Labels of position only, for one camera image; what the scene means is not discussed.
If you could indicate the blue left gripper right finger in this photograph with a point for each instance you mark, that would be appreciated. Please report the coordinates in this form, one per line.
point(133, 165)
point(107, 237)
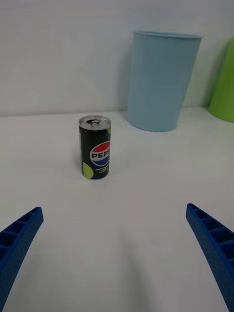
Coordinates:
point(217, 251)

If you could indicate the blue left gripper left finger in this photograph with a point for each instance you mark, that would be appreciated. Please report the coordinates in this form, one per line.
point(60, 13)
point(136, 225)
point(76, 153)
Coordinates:
point(14, 246)

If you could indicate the green plastic bin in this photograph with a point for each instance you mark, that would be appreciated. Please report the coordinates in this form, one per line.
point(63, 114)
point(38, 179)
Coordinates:
point(225, 92)

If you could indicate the black drink can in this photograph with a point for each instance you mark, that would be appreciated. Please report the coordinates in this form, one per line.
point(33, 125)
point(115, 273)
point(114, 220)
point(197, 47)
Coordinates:
point(93, 146)

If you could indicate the pale blue plastic bin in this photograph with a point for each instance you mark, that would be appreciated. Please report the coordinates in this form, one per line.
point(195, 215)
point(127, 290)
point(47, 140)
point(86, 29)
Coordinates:
point(158, 83)

